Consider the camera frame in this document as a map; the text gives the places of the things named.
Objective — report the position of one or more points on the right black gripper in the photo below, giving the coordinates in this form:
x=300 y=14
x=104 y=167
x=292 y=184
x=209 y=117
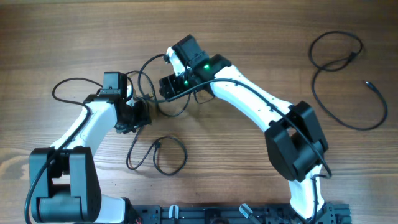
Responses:
x=170 y=83

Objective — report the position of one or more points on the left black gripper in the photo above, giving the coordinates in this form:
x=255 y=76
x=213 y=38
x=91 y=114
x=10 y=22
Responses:
x=143 y=118

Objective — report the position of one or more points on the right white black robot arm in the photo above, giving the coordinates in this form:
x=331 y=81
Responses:
x=295 y=142

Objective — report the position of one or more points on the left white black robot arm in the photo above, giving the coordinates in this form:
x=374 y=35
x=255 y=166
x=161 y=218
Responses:
x=64 y=185

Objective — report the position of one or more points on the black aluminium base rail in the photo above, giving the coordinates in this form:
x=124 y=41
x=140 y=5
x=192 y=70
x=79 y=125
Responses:
x=283 y=213

